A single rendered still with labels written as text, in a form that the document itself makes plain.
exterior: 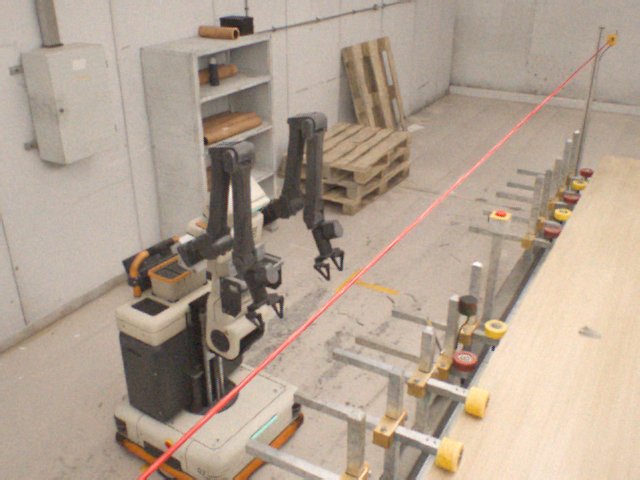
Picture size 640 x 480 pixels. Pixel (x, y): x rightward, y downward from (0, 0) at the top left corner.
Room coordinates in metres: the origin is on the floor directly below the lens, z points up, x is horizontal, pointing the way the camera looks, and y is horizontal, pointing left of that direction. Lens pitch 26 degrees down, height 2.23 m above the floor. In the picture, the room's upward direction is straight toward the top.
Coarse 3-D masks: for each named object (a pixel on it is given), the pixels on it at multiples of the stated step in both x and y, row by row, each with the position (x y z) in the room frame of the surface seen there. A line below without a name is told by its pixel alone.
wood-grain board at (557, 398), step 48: (624, 192) 3.41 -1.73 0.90; (576, 240) 2.78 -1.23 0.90; (624, 240) 2.78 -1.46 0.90; (576, 288) 2.32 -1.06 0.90; (624, 288) 2.32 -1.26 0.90; (528, 336) 1.97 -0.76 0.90; (576, 336) 1.97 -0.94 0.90; (624, 336) 1.97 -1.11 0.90; (480, 384) 1.70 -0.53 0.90; (528, 384) 1.70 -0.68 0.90; (576, 384) 1.70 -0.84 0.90; (624, 384) 1.70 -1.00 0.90; (480, 432) 1.47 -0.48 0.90; (528, 432) 1.47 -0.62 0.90; (576, 432) 1.47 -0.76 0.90; (624, 432) 1.47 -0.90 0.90
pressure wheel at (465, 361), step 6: (456, 354) 1.85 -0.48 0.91; (462, 354) 1.86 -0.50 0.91; (468, 354) 1.86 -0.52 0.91; (456, 360) 1.82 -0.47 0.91; (462, 360) 1.82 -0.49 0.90; (468, 360) 1.82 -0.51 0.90; (474, 360) 1.82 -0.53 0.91; (456, 366) 1.81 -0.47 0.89; (462, 366) 1.80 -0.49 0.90; (468, 366) 1.80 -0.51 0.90; (474, 366) 1.81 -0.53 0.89; (462, 378) 1.83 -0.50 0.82
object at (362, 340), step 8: (360, 336) 2.03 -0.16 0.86; (360, 344) 2.02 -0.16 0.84; (368, 344) 2.00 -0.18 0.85; (376, 344) 1.99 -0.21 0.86; (384, 344) 1.98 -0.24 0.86; (392, 344) 1.98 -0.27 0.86; (384, 352) 1.97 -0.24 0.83; (392, 352) 1.95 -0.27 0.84; (400, 352) 1.94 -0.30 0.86; (408, 352) 1.93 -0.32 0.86; (416, 352) 1.93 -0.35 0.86; (408, 360) 1.92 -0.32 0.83; (416, 360) 1.91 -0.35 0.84; (464, 376) 1.82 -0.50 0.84
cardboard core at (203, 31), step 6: (198, 30) 4.76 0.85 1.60; (204, 30) 4.74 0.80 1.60; (210, 30) 4.71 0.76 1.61; (216, 30) 4.69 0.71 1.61; (222, 30) 4.66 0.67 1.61; (228, 30) 4.64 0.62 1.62; (234, 30) 4.67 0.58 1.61; (204, 36) 4.76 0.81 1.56; (210, 36) 4.72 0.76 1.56; (216, 36) 4.69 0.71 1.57; (222, 36) 4.66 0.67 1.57; (228, 36) 4.63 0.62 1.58; (234, 36) 4.68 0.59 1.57
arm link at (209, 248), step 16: (224, 144) 2.01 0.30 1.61; (240, 144) 1.97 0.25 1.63; (240, 160) 1.93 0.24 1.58; (224, 176) 1.99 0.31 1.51; (224, 192) 2.00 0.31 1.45; (224, 208) 2.01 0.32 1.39; (208, 224) 2.03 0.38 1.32; (224, 224) 2.02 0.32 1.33; (208, 240) 2.00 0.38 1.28; (208, 256) 2.00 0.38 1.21
